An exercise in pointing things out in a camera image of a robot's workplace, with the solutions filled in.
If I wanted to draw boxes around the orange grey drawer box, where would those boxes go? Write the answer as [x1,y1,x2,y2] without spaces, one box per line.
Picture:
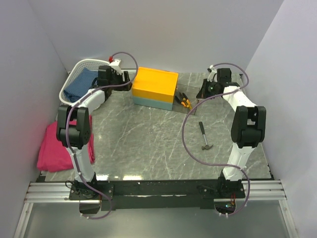
[132,67,178,111]

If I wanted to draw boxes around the pink folded cloth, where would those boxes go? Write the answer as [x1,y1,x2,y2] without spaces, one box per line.
[36,115,96,173]

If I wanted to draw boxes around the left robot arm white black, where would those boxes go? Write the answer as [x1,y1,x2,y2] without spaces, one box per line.
[56,60,132,199]

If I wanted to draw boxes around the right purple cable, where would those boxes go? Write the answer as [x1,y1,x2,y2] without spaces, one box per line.
[182,62,251,216]

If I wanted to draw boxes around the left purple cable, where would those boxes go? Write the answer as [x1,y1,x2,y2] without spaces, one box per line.
[65,51,139,221]

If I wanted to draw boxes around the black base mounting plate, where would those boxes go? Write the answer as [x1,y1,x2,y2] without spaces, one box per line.
[69,179,247,211]

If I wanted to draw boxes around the purple cable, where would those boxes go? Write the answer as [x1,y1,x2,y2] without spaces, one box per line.
[182,62,251,216]
[65,51,139,221]

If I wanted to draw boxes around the clear plastic drawer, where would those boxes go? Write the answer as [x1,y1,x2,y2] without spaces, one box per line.
[172,83,200,114]

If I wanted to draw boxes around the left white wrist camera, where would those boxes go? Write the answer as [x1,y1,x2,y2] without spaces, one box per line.
[108,56,122,74]

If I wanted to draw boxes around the blue cloth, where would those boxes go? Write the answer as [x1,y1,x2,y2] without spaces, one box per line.
[63,68,98,103]

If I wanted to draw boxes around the aluminium rail frame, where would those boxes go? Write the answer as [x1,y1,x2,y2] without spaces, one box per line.
[14,180,299,238]

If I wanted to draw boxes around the white plastic basket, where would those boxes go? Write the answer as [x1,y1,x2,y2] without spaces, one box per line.
[59,59,109,105]

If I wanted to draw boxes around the small black hammer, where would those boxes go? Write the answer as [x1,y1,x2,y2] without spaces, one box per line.
[199,121,213,150]

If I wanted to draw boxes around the orange black pliers small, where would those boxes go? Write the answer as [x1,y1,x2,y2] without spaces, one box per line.
[174,96,187,107]

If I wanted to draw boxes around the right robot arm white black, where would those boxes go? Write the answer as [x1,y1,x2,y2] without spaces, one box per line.
[196,67,266,198]

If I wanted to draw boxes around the orange black long-nose pliers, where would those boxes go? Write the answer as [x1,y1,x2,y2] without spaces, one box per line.
[179,93,192,110]

